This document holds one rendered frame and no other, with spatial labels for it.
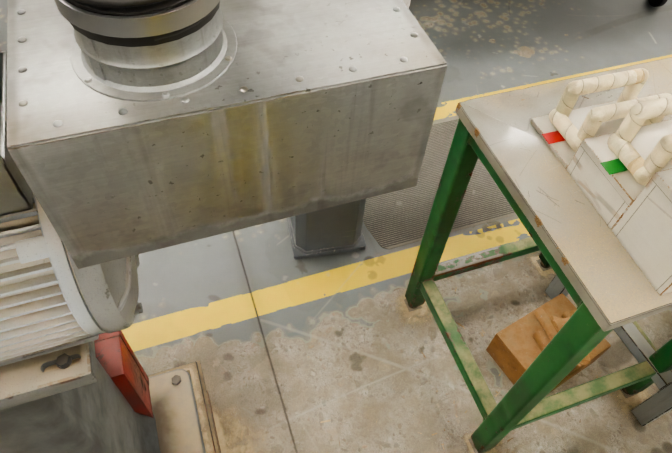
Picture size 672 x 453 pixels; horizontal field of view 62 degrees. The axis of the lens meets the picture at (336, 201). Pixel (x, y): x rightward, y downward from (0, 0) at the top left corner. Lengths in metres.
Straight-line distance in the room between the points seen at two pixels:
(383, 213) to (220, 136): 1.87
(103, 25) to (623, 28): 3.39
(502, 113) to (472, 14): 2.07
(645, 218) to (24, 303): 0.96
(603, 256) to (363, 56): 0.81
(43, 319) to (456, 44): 2.74
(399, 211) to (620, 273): 1.26
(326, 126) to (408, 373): 1.57
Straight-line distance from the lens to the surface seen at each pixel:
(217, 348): 1.97
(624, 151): 1.17
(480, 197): 2.39
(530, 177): 1.22
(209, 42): 0.40
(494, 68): 3.03
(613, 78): 1.33
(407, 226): 2.22
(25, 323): 0.63
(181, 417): 1.59
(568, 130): 1.29
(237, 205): 0.47
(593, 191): 1.21
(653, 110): 1.16
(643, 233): 1.14
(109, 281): 0.61
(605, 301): 1.10
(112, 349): 1.34
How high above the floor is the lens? 1.79
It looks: 52 degrees down
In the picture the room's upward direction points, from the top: 5 degrees clockwise
